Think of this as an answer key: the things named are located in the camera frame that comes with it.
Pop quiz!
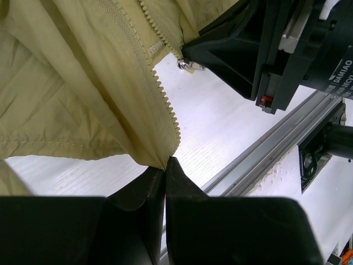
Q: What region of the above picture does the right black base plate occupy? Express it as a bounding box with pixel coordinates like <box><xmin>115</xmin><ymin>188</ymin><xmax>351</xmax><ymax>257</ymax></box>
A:
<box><xmin>298</xmin><ymin>132</ymin><xmax>332</xmax><ymax>193</ymax></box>

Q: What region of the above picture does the olive green hooded jacket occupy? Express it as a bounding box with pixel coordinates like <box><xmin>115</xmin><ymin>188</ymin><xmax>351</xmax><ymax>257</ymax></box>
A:
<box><xmin>1</xmin><ymin>1</ymin><xmax>234</xmax><ymax>196</ymax></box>

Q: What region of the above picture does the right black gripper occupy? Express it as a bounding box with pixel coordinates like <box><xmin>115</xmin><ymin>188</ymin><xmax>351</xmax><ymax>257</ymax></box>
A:
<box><xmin>182</xmin><ymin>1</ymin><xmax>328</xmax><ymax>114</ymax></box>

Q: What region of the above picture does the front aluminium rail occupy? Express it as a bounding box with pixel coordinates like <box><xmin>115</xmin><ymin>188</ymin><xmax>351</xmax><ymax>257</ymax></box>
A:
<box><xmin>159</xmin><ymin>91</ymin><xmax>345</xmax><ymax>265</ymax></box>

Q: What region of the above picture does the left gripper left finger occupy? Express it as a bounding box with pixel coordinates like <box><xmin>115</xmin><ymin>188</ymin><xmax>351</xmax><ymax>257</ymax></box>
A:
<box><xmin>1</xmin><ymin>167</ymin><xmax>165</xmax><ymax>264</ymax></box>

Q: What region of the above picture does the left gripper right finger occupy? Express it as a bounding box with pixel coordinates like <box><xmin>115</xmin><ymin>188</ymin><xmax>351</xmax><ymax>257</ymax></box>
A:
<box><xmin>165</xmin><ymin>157</ymin><xmax>324</xmax><ymax>264</ymax></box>

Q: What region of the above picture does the silver zipper slider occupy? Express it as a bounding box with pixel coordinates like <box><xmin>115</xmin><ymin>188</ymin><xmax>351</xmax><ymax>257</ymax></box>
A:
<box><xmin>177</xmin><ymin>58</ymin><xmax>205</xmax><ymax>73</ymax></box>

